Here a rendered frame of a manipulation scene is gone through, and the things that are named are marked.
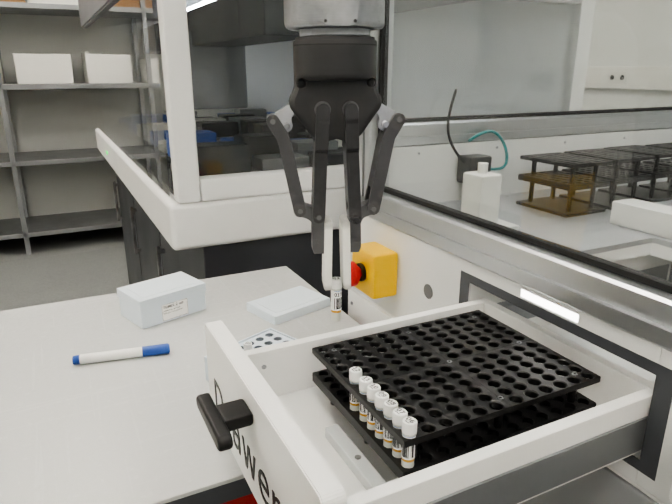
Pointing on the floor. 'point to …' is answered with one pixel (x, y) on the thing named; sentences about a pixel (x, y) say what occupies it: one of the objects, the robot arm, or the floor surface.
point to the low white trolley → (125, 399)
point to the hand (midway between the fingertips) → (336, 252)
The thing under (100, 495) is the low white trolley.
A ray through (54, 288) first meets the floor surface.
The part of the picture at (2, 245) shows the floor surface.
